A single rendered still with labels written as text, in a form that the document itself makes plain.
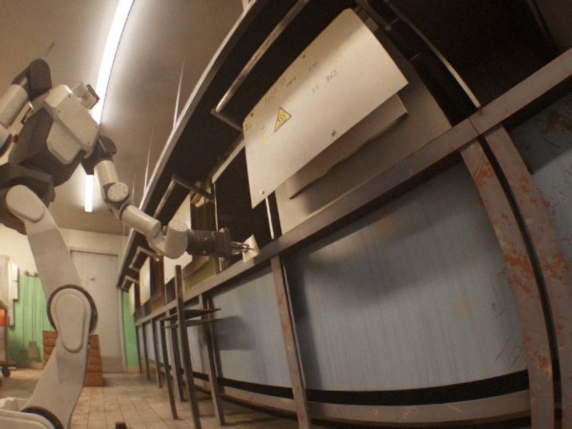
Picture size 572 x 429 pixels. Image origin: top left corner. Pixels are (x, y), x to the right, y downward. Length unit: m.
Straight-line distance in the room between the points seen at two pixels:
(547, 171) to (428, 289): 0.39
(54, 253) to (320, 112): 0.82
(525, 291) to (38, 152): 1.24
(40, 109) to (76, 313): 0.65
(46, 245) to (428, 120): 1.03
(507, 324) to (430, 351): 0.20
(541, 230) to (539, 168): 0.15
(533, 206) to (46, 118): 1.26
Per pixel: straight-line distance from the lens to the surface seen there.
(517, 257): 0.59
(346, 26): 0.86
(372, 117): 0.78
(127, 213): 0.97
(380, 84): 0.65
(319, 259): 0.91
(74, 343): 0.74
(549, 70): 0.70
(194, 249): 0.91
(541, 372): 0.63
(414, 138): 0.70
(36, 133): 0.96
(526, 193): 0.60
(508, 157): 0.62
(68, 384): 0.80
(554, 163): 0.67
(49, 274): 0.82
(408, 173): 0.68
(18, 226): 0.92
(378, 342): 0.79
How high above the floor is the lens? 0.53
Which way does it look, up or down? 24 degrees up
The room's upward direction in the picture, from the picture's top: 10 degrees counter-clockwise
